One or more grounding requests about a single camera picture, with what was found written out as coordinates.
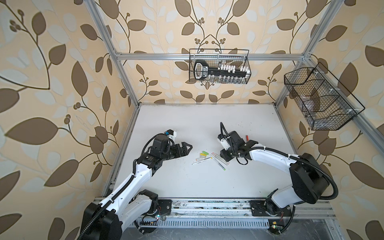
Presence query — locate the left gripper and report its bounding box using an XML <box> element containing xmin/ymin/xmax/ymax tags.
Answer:
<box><xmin>160</xmin><ymin>142</ymin><xmax>193</xmax><ymax>162</ymax></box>

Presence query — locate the green white pen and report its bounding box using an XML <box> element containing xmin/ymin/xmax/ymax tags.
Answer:
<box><xmin>212</xmin><ymin>157</ymin><xmax>226</xmax><ymax>171</ymax></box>

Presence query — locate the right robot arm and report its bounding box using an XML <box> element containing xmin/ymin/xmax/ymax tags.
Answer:
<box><xmin>213</xmin><ymin>123</ymin><xmax>339</xmax><ymax>237</ymax></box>

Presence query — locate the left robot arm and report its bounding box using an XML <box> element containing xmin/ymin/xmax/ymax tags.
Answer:
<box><xmin>78</xmin><ymin>130</ymin><xmax>193</xmax><ymax>240</ymax></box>

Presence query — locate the white pen with black print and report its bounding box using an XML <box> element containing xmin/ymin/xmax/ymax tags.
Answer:
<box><xmin>192</xmin><ymin>158</ymin><xmax>212</xmax><ymax>165</ymax></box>

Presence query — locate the black tool with sockets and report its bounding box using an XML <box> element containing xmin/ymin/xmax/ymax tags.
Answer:
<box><xmin>192</xmin><ymin>60</ymin><xmax>251</xmax><ymax>82</ymax></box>

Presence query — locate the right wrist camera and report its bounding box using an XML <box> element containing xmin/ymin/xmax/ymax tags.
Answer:
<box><xmin>218</xmin><ymin>134</ymin><xmax>231</xmax><ymax>151</ymax></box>

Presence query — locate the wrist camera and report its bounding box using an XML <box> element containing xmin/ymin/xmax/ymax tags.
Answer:
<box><xmin>164</xmin><ymin>130</ymin><xmax>177</xmax><ymax>141</ymax></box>
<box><xmin>218</xmin><ymin>134</ymin><xmax>231</xmax><ymax>151</ymax></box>

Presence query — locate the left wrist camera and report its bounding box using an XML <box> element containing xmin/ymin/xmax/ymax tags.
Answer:
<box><xmin>164</xmin><ymin>130</ymin><xmax>177</xmax><ymax>141</ymax></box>

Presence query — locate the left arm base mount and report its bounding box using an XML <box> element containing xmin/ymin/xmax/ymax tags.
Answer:
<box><xmin>142</xmin><ymin>199</ymin><xmax>173</xmax><ymax>217</ymax></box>

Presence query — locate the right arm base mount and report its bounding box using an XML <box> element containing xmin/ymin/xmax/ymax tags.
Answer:
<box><xmin>249</xmin><ymin>200</ymin><xmax>292</xmax><ymax>218</ymax></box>

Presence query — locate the rear wire basket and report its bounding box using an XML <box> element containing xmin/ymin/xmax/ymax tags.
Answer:
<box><xmin>189</xmin><ymin>48</ymin><xmax>252</xmax><ymax>85</ymax></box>

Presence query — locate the side wire basket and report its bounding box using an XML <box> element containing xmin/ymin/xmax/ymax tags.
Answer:
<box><xmin>284</xmin><ymin>62</ymin><xmax>366</xmax><ymax>131</ymax></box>

